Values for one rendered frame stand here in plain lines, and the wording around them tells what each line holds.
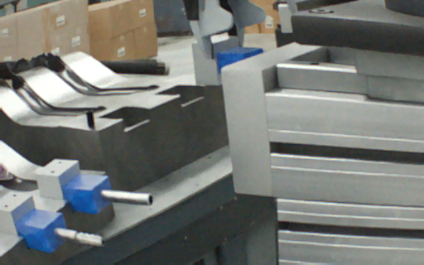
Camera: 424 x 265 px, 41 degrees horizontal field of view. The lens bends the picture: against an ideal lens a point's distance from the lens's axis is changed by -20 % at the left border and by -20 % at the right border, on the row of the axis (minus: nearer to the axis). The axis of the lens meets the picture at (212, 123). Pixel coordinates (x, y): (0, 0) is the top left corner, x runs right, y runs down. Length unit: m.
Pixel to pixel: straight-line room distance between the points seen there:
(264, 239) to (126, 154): 0.34
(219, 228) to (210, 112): 0.16
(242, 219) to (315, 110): 0.56
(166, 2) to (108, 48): 2.77
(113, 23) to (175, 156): 4.64
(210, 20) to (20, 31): 4.16
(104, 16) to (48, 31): 0.91
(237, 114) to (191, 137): 0.43
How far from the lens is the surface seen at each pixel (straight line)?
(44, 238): 0.56
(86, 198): 0.64
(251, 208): 0.99
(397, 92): 0.41
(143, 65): 1.47
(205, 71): 0.84
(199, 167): 0.87
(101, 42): 5.51
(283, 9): 1.24
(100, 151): 0.77
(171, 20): 8.13
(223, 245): 0.95
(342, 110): 0.42
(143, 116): 0.84
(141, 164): 0.82
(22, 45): 4.90
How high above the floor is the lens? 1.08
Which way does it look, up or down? 15 degrees down
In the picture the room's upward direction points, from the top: 7 degrees counter-clockwise
